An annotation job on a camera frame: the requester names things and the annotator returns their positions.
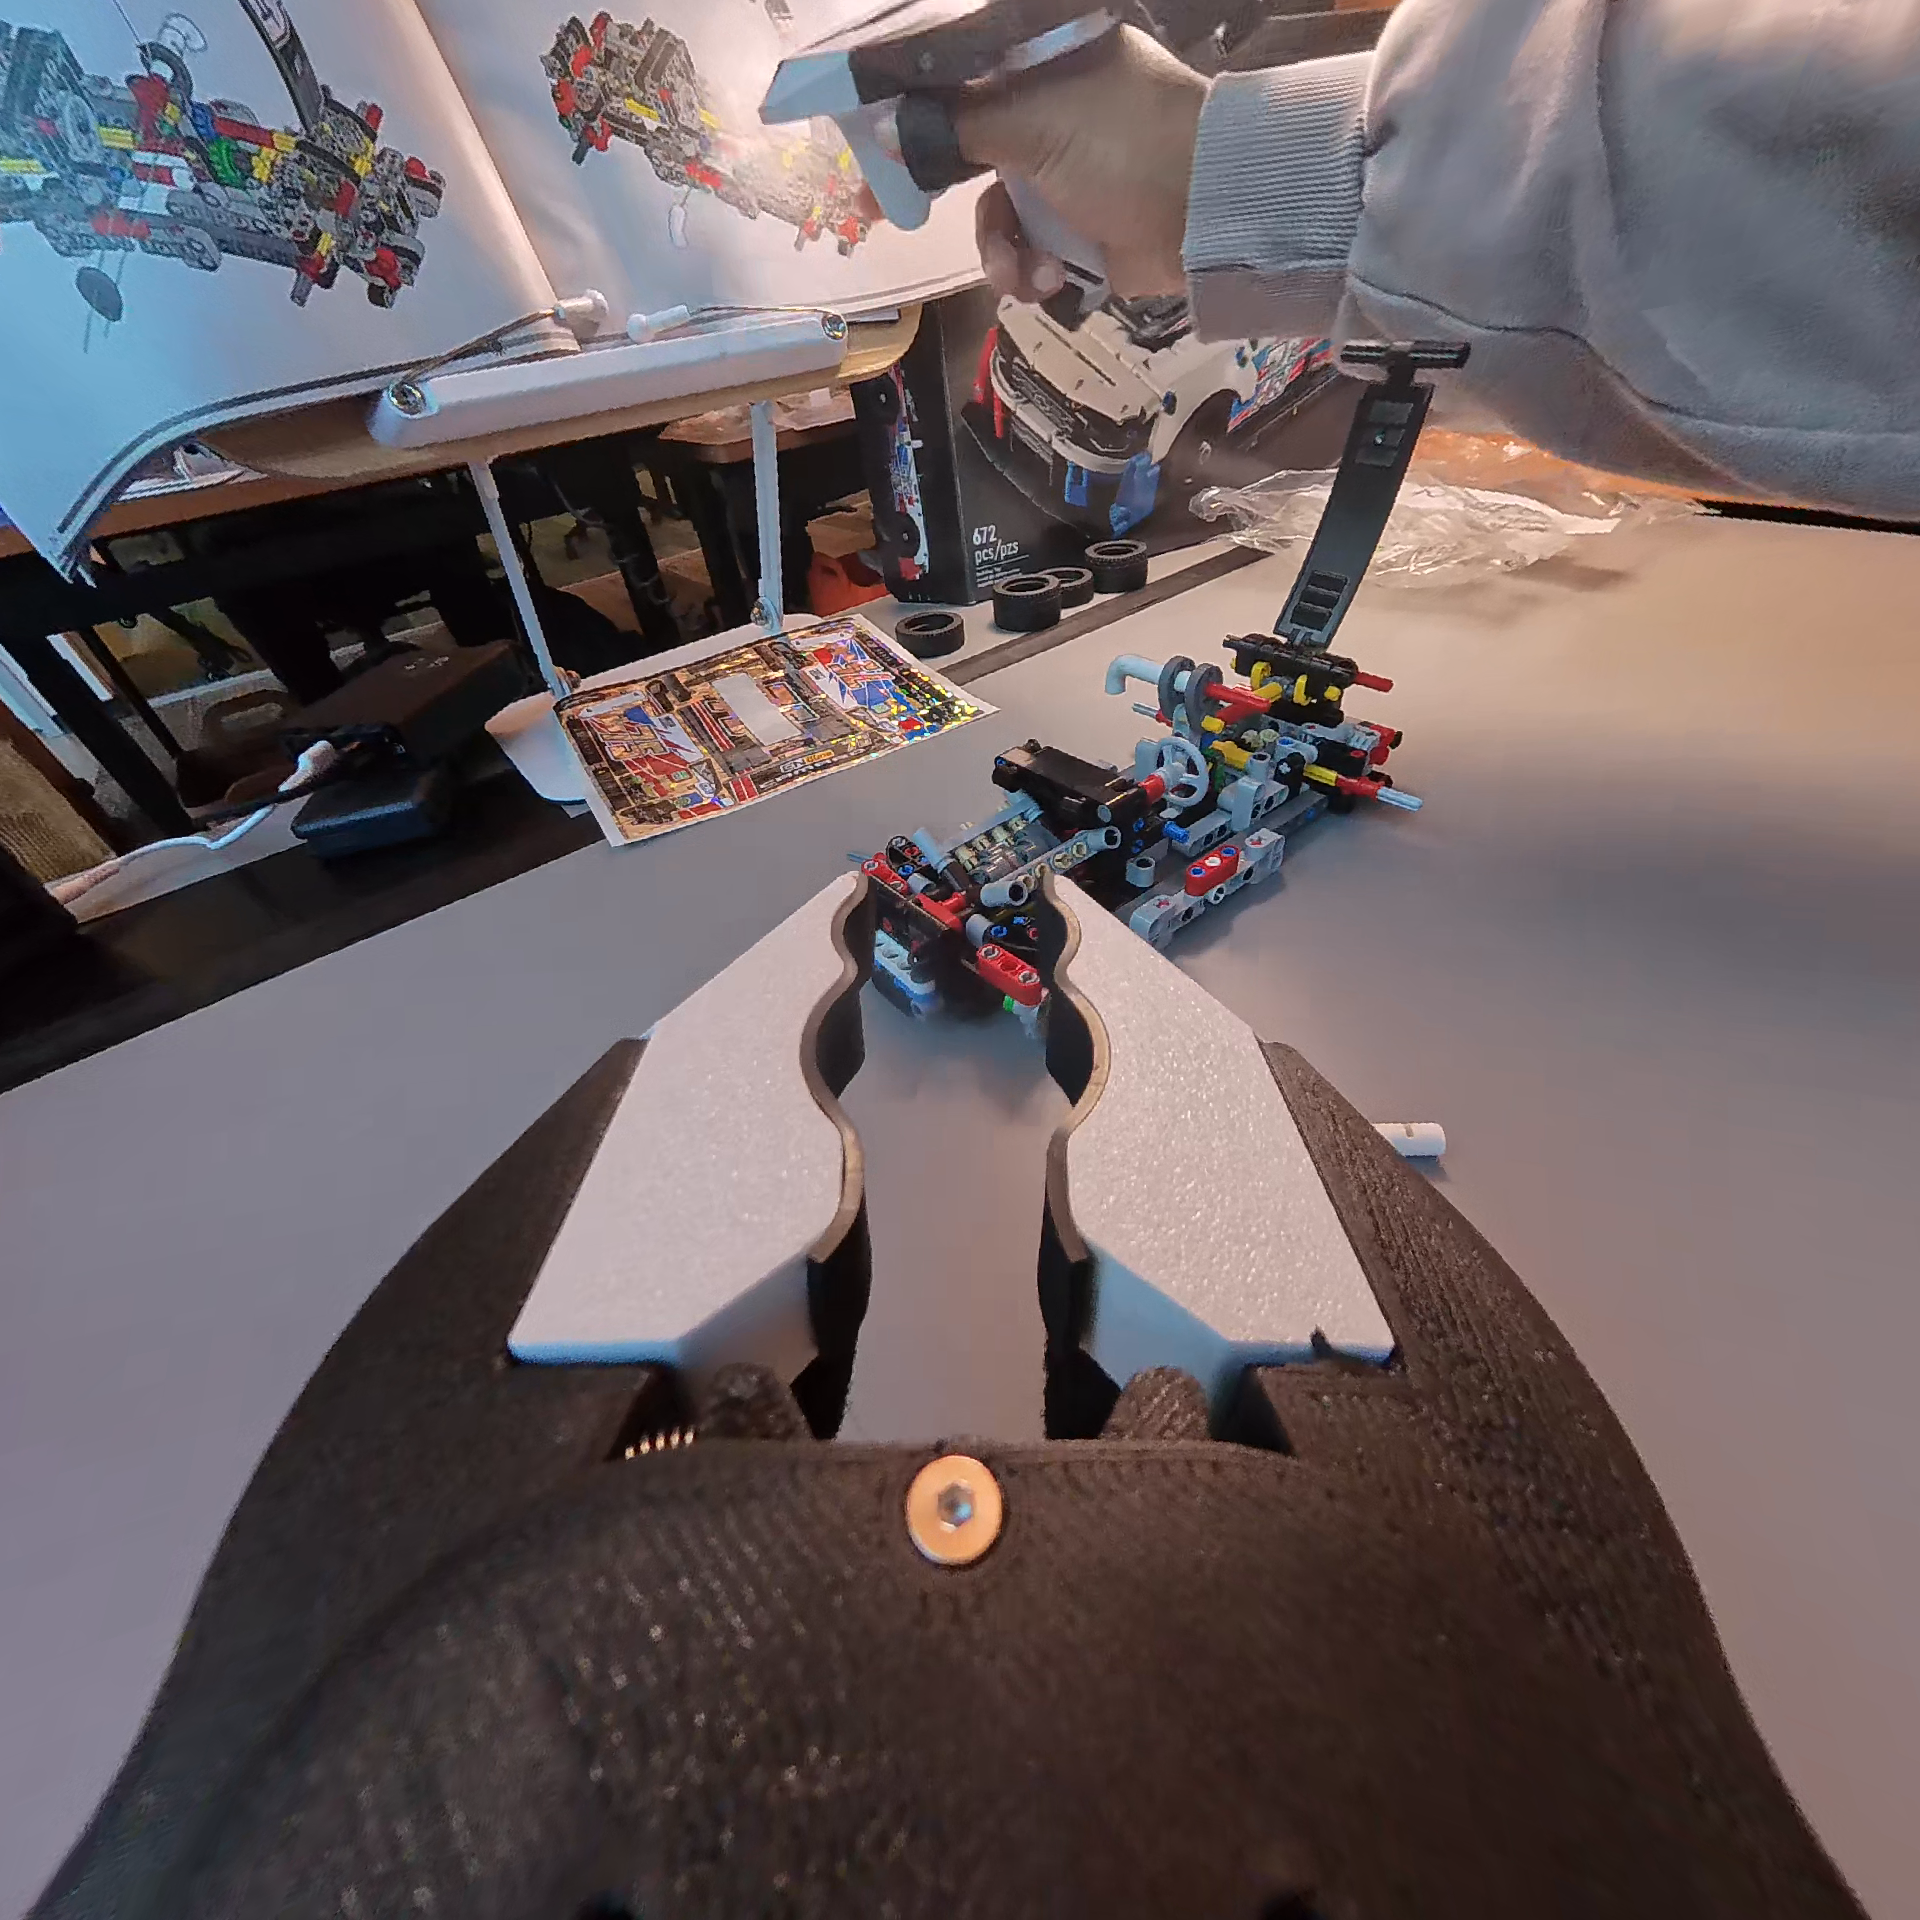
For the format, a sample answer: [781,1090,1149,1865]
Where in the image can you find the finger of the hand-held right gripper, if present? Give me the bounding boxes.
[758,0,995,234]

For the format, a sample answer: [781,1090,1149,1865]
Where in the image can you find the lego instruction booklet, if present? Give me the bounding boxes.
[0,0,991,578]

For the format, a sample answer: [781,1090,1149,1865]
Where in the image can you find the black power adapter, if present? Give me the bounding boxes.
[288,757,462,861]
[335,642,530,764]

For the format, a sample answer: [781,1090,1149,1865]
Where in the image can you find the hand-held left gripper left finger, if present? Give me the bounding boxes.
[508,867,876,1403]

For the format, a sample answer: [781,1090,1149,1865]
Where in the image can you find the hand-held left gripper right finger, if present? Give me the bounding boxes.
[1039,870,1400,1403]

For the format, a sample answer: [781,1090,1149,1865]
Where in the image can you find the person's right forearm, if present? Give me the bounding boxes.
[1182,0,1920,519]

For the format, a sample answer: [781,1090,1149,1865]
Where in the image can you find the clear plastic bag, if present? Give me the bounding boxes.
[1191,465,1712,578]

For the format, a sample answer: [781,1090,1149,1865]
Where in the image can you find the black lego set box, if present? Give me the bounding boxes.
[847,277,1352,601]

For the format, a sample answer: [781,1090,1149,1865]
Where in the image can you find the white wooden book stand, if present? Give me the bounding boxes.
[90,292,923,812]

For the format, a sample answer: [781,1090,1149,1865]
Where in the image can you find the multicoloured lego car chassis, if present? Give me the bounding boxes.
[847,630,1420,1022]

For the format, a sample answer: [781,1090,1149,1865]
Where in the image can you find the holographic sticker sheet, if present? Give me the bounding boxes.
[551,613,999,845]

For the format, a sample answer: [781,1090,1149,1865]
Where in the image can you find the person's right hand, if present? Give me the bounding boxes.
[950,22,1215,331]

